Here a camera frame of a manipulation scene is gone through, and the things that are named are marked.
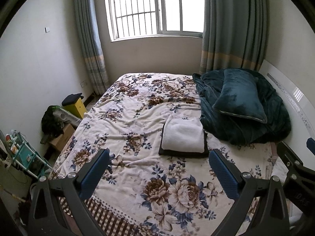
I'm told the wide grey-green curtain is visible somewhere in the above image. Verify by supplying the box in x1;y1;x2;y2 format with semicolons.
199;0;272;74

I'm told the white floor appliance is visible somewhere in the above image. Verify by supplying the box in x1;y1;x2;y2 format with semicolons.
55;109;82;126

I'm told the black folded garment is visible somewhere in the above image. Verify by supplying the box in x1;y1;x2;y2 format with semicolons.
158;122;209;158

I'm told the floral bed blanket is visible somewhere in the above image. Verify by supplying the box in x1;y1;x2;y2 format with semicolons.
48;72;288;236

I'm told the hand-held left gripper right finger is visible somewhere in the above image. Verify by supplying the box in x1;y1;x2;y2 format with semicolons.
209;149;291;236

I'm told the dark teal plush pillow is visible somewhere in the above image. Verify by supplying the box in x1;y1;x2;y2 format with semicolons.
212;69;268;124

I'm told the cardboard box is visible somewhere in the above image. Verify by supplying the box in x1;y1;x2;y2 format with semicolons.
49;123;75;153

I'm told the barred window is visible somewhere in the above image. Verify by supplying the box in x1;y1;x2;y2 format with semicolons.
105;0;206;42

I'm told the dark teal plush duvet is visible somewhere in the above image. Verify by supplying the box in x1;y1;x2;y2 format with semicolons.
192;68;292;145

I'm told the pink bed sheet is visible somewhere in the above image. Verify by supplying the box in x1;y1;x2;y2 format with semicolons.
269;142;281;168

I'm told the white knit sweater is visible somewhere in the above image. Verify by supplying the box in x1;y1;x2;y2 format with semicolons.
161;118;205;153

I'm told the white bed headboard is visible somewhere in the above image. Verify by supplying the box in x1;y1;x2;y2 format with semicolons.
258;59;315;148

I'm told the stack of white folded clothes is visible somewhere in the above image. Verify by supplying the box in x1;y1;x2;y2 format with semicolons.
271;156;288;180

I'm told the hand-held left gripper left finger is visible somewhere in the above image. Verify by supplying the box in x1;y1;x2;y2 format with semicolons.
28;148;110;236

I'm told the dark green cloth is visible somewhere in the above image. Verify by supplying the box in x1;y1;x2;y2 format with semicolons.
41;105;65;138

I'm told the narrow grey-green curtain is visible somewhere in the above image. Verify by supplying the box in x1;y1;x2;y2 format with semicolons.
74;0;110;96

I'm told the yellow stool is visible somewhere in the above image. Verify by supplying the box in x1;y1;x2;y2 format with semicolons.
64;98;85;120

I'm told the teal storage rack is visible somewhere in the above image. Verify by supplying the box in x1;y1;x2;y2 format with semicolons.
7;130;53;180

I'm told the white floor cable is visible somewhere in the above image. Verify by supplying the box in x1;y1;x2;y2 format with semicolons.
86;92;99;109

